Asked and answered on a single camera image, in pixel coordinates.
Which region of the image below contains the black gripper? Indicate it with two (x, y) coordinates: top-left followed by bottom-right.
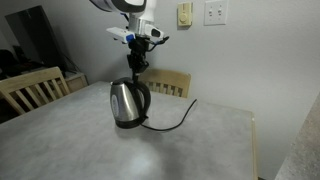
(126, 37), (150, 84)

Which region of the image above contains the stainless steel electric kettle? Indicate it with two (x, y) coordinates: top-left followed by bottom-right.
(109, 76), (152, 125)

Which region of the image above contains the black kettle power base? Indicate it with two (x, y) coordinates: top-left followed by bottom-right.
(114, 115), (149, 130)

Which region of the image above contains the light wood chair curved backrest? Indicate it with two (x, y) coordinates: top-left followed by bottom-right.
(138, 67), (192, 99)

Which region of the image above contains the light wood side cabinet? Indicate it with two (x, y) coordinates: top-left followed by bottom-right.
(63, 71), (89, 94)

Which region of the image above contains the dark flat screen monitor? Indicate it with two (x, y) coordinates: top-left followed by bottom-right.
(4, 4), (67, 72)

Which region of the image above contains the light wood chair slatted back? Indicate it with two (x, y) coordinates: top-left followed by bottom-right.
(0, 66), (72, 116)

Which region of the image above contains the black bulky item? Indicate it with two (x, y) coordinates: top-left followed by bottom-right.
(0, 48), (22, 80)

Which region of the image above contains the grey speckled countertop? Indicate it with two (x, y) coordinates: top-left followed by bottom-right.
(274, 93), (320, 180)

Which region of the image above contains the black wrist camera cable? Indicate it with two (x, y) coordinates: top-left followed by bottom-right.
(147, 35), (171, 52)

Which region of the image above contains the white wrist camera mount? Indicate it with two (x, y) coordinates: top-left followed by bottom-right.
(106, 26), (167, 45)

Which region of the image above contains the black kettle power cord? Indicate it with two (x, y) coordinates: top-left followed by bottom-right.
(141, 98), (199, 132)

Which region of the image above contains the beige wall thermostat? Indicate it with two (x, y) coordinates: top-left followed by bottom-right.
(177, 2), (194, 28)

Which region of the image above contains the white light switch plate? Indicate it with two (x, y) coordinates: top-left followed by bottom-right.
(203, 0), (230, 27)

